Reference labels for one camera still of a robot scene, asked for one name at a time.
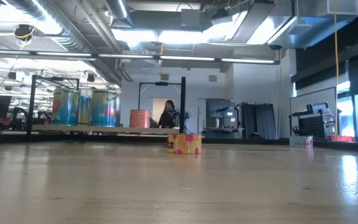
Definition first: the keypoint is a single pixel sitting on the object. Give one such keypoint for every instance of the dark curtain panel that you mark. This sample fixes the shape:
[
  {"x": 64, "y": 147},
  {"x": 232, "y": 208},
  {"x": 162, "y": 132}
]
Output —
[{"x": 266, "y": 121}]

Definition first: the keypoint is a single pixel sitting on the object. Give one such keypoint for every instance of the wooden shelf black metal legs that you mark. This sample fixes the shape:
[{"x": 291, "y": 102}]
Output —
[{"x": 104, "y": 128}]

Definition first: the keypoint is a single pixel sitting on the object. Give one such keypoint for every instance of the large silver air duct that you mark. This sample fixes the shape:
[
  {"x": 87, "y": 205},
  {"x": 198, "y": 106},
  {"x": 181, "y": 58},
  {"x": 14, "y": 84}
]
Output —
[{"x": 57, "y": 28}]

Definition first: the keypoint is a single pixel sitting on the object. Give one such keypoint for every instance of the orange can cream rings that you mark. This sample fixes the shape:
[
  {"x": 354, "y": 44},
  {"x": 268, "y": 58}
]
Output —
[{"x": 140, "y": 119}]

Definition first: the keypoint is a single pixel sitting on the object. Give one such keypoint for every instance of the grey partition panel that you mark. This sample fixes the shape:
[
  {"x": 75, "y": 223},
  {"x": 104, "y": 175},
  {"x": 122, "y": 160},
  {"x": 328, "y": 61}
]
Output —
[{"x": 309, "y": 95}]

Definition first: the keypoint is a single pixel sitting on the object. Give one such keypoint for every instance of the short yellow pink-spotted can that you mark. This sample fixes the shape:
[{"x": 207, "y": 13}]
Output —
[{"x": 184, "y": 143}]

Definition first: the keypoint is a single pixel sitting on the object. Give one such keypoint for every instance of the thin black background frame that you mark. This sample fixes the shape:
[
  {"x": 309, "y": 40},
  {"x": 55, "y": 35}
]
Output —
[{"x": 162, "y": 83}]

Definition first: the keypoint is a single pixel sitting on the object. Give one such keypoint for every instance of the tall blue yellow can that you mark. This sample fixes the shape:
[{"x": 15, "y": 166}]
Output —
[{"x": 85, "y": 110}]

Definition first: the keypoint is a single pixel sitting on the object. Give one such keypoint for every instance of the person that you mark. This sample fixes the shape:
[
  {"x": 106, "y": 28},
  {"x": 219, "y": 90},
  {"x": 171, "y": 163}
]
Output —
[{"x": 166, "y": 118}]

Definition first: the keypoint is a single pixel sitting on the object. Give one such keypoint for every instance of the small silver spiral duct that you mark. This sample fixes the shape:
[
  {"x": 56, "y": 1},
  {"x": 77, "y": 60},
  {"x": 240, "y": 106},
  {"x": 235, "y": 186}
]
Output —
[{"x": 117, "y": 7}]

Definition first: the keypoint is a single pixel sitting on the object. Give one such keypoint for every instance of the white bottle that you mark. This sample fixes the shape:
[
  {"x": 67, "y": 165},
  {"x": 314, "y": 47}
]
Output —
[{"x": 217, "y": 123}]

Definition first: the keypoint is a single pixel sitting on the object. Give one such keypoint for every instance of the dark display panel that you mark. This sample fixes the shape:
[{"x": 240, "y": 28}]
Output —
[{"x": 221, "y": 107}]

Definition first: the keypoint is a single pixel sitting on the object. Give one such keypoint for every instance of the tall teal yellow-green can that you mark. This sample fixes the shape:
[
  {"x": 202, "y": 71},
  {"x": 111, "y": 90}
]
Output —
[{"x": 65, "y": 107}]

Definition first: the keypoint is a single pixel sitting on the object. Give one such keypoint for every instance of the long ceiling light fixture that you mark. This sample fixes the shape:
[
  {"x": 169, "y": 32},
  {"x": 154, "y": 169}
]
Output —
[{"x": 247, "y": 60}]

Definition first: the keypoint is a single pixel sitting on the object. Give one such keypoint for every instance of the red tray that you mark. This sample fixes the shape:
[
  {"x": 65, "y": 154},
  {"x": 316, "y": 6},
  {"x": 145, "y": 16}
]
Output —
[{"x": 337, "y": 137}]

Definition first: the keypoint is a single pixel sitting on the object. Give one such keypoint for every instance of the grey ceiling air unit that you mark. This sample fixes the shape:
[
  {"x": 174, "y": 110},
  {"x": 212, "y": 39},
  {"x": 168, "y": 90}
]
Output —
[{"x": 306, "y": 31}]

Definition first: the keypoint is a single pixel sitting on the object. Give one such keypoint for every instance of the black perforated rack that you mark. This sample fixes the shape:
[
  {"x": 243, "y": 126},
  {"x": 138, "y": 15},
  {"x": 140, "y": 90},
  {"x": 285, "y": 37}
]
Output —
[{"x": 314, "y": 124}]

